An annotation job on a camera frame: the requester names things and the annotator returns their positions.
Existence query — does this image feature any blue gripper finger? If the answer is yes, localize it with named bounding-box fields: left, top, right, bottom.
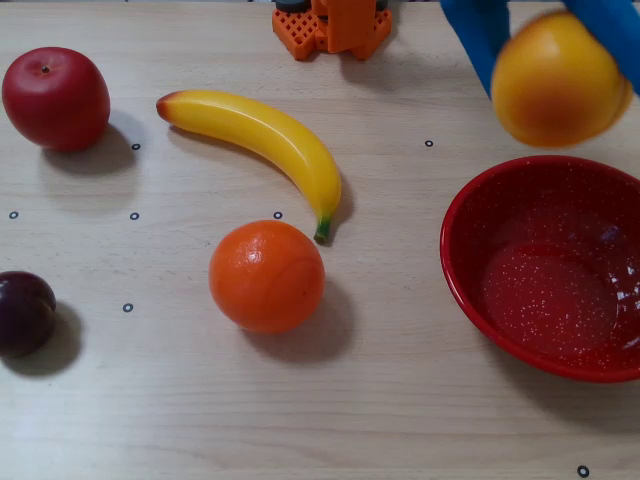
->
left=564, top=0, right=640, bottom=99
left=439, top=0, right=511, bottom=101

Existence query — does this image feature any yellow orange toy peach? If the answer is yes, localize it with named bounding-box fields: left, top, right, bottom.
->
left=489, top=12, right=634, bottom=149

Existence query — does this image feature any orange robot base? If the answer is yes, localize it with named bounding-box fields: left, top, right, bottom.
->
left=272, top=0, right=394, bottom=62

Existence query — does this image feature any red speckled enamel bowl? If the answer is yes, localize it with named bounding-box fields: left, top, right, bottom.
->
left=439, top=154, right=640, bottom=384

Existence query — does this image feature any yellow toy banana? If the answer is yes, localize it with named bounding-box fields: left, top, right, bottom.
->
left=155, top=89, right=343, bottom=246

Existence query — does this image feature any orange toy orange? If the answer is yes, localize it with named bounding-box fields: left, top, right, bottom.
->
left=208, top=219, right=326, bottom=335

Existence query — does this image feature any red toy apple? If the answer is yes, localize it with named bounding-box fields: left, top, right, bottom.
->
left=1, top=46, right=111, bottom=153

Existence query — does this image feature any dark purple toy plum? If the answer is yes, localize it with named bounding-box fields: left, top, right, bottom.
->
left=0, top=270, right=58, bottom=359

